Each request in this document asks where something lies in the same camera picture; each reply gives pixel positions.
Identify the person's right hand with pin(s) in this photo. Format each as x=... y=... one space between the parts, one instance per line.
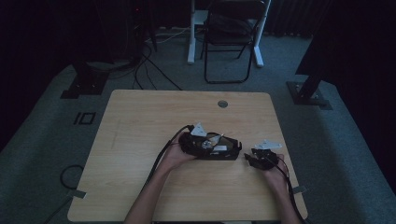
x=277 y=175

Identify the person's left hand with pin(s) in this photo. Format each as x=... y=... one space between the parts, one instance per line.
x=176 y=157

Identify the dark equipment rack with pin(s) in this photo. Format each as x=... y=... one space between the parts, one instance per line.
x=137 y=31

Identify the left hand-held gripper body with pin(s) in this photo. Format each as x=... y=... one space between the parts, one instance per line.
x=190 y=144

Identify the black stand base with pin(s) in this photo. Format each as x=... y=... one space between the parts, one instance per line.
x=84 y=85
x=306 y=95

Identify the black pencil case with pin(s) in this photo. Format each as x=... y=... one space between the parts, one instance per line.
x=229 y=153

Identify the dark curtain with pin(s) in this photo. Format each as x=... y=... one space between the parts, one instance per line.
x=292 y=18

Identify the white desk frame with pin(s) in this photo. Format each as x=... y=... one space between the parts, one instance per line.
x=191 y=46

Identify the black folding chair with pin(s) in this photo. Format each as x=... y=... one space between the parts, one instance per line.
x=230 y=34

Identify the grey tape strip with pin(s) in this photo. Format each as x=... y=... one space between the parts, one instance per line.
x=76 y=193
x=298 y=189

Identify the grey table grommet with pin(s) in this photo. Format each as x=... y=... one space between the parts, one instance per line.
x=222 y=104

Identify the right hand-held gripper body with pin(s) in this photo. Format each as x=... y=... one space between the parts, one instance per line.
x=264 y=158

